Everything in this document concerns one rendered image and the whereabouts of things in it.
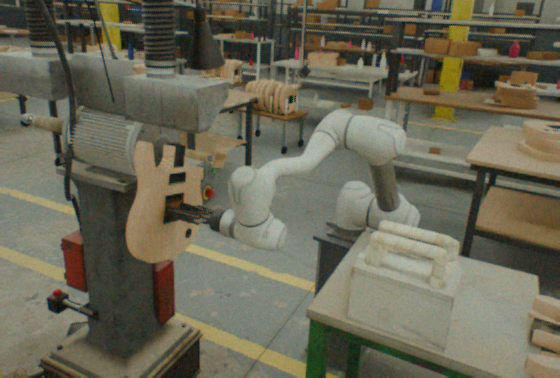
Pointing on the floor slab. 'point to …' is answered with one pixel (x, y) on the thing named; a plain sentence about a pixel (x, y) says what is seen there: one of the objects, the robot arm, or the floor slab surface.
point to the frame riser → (187, 367)
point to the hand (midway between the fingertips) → (174, 208)
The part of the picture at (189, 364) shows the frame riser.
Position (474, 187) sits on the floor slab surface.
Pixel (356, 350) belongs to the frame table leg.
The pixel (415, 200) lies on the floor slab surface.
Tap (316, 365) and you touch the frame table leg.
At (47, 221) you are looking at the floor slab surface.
